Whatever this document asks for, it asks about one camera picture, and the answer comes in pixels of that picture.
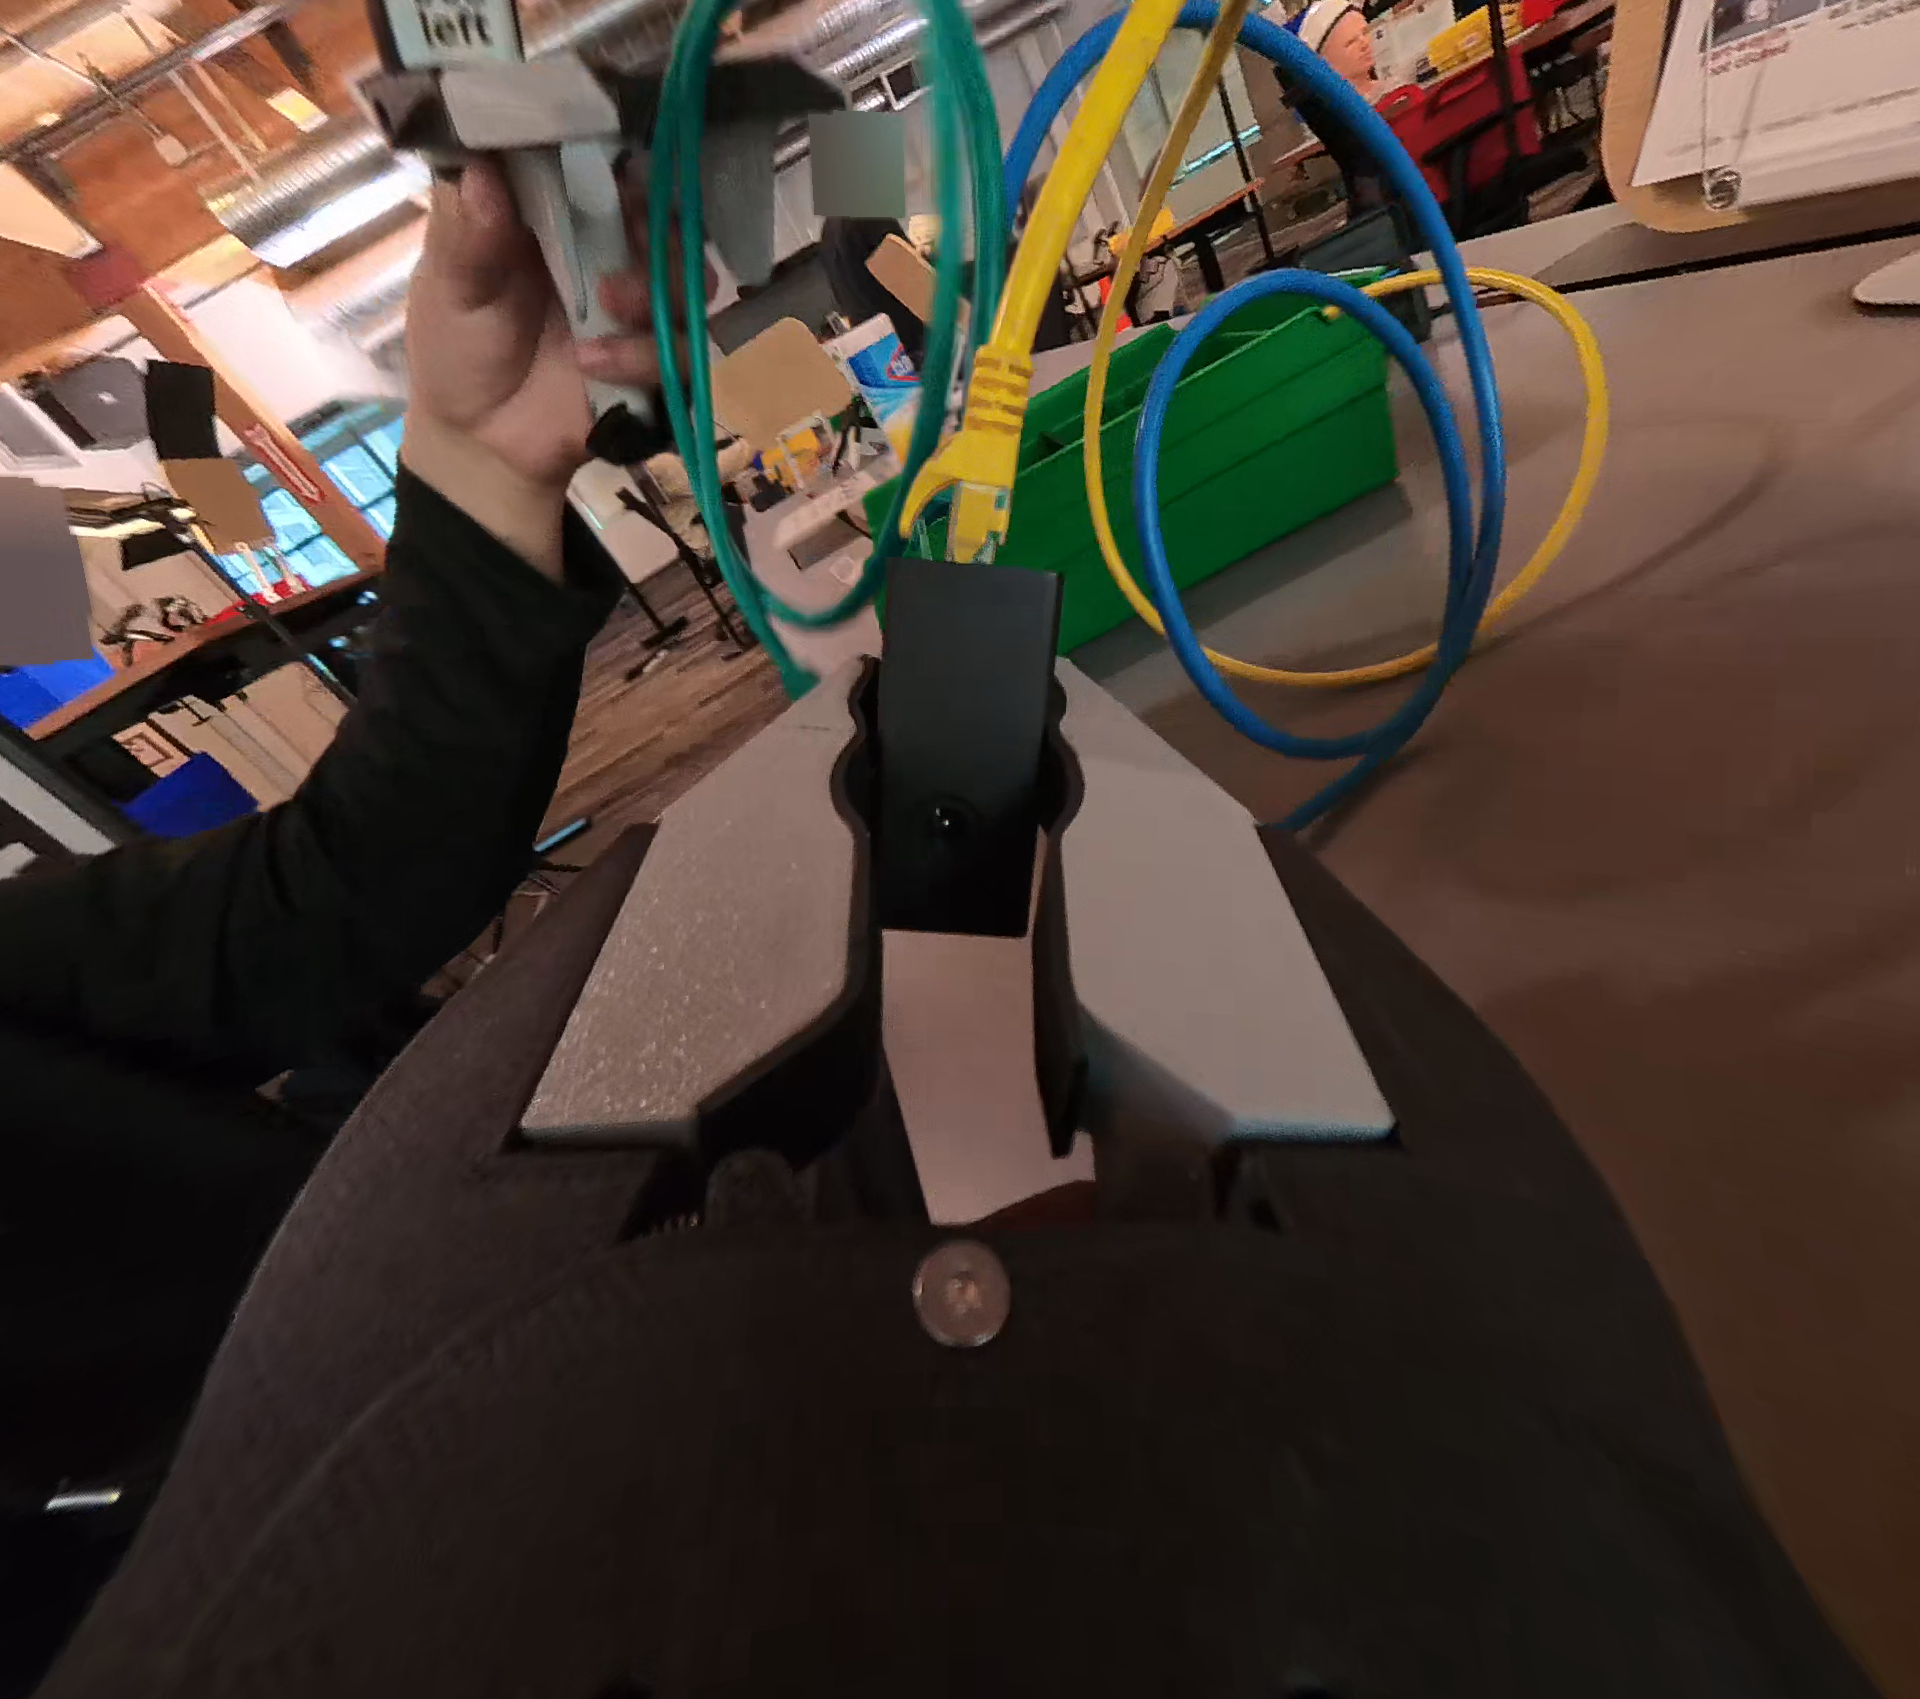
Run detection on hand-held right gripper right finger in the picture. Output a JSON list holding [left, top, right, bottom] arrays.
[[1032, 662, 1400, 1161]]

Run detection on wooden desk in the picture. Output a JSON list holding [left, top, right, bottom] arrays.
[[31, 565, 385, 741]]

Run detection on blue ethernet cable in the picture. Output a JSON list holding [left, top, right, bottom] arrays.
[[1002, 2, 1506, 831]]

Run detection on person's left hand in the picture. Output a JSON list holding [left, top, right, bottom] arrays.
[[397, 160, 670, 579]]

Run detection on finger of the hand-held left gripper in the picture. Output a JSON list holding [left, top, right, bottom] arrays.
[[442, 56, 631, 152], [700, 43, 851, 294]]

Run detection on white blue wipes canister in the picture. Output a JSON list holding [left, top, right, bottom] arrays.
[[825, 316, 925, 426]]

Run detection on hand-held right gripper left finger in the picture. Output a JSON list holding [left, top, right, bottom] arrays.
[[517, 656, 887, 1152]]

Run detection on mannequin head with white cap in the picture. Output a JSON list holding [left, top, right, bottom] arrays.
[[1295, 0, 1389, 103]]

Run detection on yellow ethernet cable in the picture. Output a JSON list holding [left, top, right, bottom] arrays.
[[898, 0, 1611, 688]]

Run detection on person's left forearm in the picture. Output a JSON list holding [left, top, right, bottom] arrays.
[[0, 460, 633, 1131]]

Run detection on red workbench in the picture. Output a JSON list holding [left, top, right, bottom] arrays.
[[1381, 0, 1630, 207]]

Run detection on wooden clipboard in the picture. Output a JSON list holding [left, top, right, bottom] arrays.
[[1598, 0, 1920, 233]]

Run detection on green ethernet cable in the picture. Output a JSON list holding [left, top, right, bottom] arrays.
[[650, 0, 1008, 699]]

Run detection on green plastic bin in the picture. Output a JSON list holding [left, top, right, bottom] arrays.
[[863, 266, 1404, 658]]

